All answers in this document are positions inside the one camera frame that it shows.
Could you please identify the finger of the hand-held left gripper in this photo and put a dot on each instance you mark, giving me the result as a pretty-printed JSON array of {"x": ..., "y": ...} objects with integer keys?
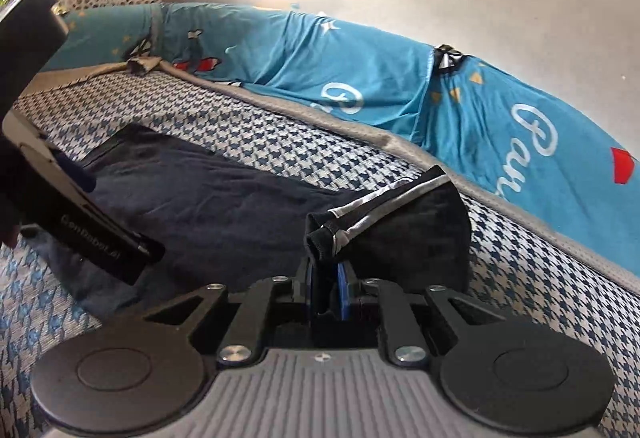
[
  {"x": 77, "y": 173},
  {"x": 147, "y": 253}
]

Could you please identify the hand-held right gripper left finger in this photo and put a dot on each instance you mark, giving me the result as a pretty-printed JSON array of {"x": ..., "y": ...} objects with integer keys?
[{"x": 309, "y": 293}]

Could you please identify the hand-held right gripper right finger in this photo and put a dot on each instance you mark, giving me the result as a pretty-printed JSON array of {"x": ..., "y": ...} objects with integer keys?
[{"x": 343, "y": 293}]

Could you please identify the black t-shirt with red print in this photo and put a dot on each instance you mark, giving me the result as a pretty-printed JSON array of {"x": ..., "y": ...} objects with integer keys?
[{"x": 225, "y": 218}]

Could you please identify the blue houndstooth bed mat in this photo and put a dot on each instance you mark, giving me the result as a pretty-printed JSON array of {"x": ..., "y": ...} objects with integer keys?
[{"x": 525, "y": 293}]

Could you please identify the blue patterned bed sheet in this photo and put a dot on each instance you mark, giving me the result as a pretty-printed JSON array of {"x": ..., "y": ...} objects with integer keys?
[{"x": 350, "y": 67}]

